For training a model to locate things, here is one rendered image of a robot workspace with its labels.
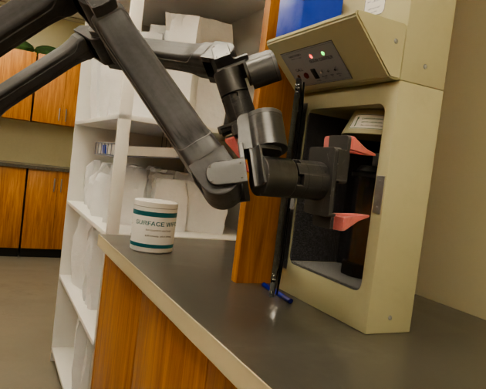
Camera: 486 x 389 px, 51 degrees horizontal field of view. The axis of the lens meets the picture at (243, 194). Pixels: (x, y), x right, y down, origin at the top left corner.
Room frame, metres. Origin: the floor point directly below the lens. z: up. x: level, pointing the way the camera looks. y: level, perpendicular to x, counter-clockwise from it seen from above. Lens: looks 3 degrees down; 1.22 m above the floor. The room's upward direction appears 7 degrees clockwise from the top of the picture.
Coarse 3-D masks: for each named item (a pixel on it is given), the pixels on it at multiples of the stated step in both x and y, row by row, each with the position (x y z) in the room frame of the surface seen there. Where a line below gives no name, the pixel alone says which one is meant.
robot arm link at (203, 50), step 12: (96, 36) 1.24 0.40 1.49; (156, 48) 1.16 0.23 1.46; (168, 48) 1.14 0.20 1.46; (180, 48) 1.13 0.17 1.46; (192, 48) 1.10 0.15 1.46; (204, 48) 1.08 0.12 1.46; (168, 60) 1.13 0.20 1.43; (180, 60) 1.11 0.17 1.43; (192, 60) 1.09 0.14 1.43; (204, 60) 1.06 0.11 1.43; (192, 72) 1.12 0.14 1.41; (204, 72) 1.09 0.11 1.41; (216, 72) 1.07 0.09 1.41
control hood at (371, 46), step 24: (336, 24) 0.94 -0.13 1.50; (360, 24) 0.89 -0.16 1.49; (384, 24) 0.91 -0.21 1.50; (288, 48) 1.11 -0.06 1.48; (336, 48) 0.98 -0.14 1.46; (360, 48) 0.93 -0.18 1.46; (384, 48) 0.91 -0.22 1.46; (288, 72) 1.17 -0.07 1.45; (360, 72) 0.97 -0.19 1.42; (384, 72) 0.92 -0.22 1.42
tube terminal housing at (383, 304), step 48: (432, 0) 0.95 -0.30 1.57; (432, 48) 0.96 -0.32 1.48; (336, 96) 1.10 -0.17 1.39; (384, 96) 0.96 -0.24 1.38; (432, 96) 0.97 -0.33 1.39; (384, 144) 0.95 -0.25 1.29; (432, 144) 0.98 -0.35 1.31; (384, 192) 0.93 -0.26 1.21; (384, 240) 0.94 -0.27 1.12; (288, 288) 1.18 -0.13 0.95; (336, 288) 1.02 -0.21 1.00; (384, 288) 0.95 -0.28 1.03
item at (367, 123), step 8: (360, 112) 1.07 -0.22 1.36; (368, 112) 1.05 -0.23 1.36; (376, 112) 1.04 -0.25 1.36; (384, 112) 1.04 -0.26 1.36; (352, 120) 1.08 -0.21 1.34; (360, 120) 1.05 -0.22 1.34; (368, 120) 1.04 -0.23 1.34; (376, 120) 1.03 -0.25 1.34; (344, 128) 1.10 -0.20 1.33; (352, 128) 1.06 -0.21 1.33; (360, 128) 1.04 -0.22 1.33; (368, 128) 1.03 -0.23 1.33; (376, 128) 1.02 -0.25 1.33; (360, 136) 1.17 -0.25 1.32; (368, 136) 1.18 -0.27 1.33; (376, 136) 1.18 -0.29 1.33
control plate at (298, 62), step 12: (312, 48) 1.04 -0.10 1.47; (324, 48) 1.01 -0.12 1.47; (288, 60) 1.14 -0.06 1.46; (300, 60) 1.10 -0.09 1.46; (312, 60) 1.06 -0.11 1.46; (324, 60) 1.03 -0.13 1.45; (336, 60) 1.00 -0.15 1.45; (300, 72) 1.13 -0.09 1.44; (324, 72) 1.06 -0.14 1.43; (336, 72) 1.03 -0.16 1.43; (348, 72) 1.00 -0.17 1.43; (312, 84) 1.12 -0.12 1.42
